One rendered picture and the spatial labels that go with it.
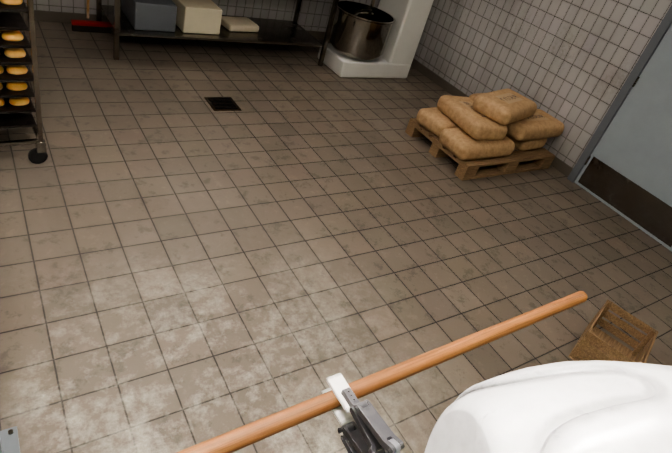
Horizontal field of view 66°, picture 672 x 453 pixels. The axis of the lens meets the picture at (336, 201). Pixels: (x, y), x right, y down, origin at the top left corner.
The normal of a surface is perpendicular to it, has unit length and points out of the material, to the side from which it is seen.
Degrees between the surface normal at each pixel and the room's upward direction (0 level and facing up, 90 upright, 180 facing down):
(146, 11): 90
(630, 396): 22
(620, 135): 90
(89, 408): 0
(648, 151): 90
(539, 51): 90
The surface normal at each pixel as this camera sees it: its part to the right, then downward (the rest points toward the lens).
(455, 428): -0.95, -0.22
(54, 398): 0.25, -0.80
